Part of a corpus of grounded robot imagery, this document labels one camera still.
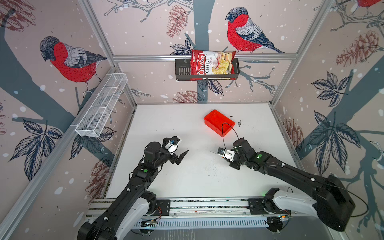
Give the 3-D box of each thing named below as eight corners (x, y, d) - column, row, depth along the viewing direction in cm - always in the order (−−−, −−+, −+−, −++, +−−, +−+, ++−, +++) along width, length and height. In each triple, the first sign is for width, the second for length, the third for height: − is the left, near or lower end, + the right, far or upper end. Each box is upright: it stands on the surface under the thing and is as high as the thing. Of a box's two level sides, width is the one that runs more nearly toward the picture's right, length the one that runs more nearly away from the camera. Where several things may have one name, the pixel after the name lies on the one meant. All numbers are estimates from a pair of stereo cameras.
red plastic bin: (201, 122, 111) (202, 118, 107) (213, 112, 117) (213, 108, 113) (222, 138, 102) (223, 133, 98) (234, 126, 108) (235, 122, 104)
